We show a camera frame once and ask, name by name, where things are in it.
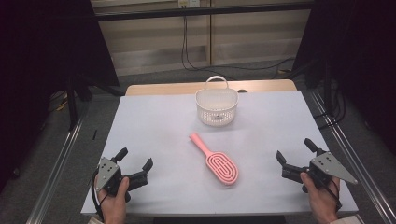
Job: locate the black horizontal bar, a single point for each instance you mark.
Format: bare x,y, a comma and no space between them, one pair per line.
199,11

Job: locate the white plastic basket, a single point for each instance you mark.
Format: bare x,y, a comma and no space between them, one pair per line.
216,113

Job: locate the white table cover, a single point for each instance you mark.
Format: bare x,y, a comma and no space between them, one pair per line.
155,124

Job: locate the small black floor object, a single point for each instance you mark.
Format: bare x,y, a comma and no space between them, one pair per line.
94,134

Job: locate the aluminium floor rail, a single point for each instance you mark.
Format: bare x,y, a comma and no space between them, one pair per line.
56,174
358,155

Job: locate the pink hairbrush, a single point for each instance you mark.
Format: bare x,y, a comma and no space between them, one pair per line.
222,168

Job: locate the black metal stand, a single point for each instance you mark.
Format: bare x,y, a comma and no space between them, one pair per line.
72,102

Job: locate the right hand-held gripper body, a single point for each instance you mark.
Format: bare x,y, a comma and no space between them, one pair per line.
330,165

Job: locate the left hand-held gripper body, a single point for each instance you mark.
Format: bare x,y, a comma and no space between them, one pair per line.
107,171

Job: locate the person's right hand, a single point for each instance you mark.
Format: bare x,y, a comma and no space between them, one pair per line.
322,202

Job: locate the black curtain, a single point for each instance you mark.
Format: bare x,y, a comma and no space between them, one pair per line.
358,46
46,62

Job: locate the person's left hand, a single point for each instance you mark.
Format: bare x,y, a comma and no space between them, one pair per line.
115,208

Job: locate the white wall socket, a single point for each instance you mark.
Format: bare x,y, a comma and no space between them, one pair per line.
188,3

